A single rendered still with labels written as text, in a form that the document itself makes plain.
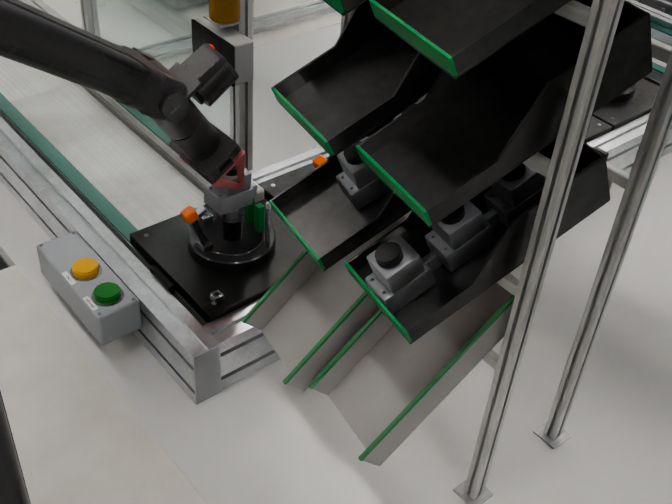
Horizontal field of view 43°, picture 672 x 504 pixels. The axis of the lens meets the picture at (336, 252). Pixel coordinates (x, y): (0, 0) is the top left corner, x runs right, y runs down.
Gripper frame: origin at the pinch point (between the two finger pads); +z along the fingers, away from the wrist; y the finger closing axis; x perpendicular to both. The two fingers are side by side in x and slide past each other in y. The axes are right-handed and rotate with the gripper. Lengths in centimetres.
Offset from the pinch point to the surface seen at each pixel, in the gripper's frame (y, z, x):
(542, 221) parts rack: -52, -19, -14
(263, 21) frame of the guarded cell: 78, 56, -44
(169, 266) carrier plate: 0.6, 4.7, 16.5
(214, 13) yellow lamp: 17.7, -9.1, -17.5
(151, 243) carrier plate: 7.2, 5.3, 15.8
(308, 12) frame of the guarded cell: 78, 65, -56
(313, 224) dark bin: -26.5, -12.5, -0.4
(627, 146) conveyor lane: -20, 59, -63
